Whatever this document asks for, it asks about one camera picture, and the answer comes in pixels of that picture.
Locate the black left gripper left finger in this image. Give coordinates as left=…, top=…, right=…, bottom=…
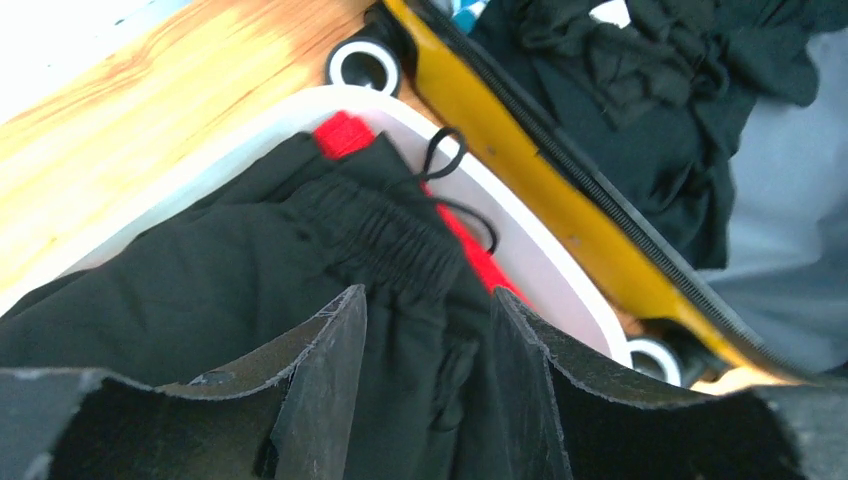
left=1, top=285, right=367, bottom=479

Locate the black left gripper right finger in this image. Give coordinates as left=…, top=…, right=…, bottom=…
left=492, top=288, right=802, bottom=479

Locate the white rectangular basin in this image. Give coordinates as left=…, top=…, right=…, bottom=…
left=1, top=86, right=631, bottom=366

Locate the black garment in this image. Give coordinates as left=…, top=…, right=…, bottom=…
left=0, top=131, right=525, bottom=480
left=470, top=1, right=847, bottom=269

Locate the yellow cartoon hard-shell suitcase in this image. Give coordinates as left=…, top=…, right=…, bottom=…
left=325, top=1, right=832, bottom=387

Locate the red garment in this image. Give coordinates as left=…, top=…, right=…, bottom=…
left=312, top=111, right=526, bottom=300

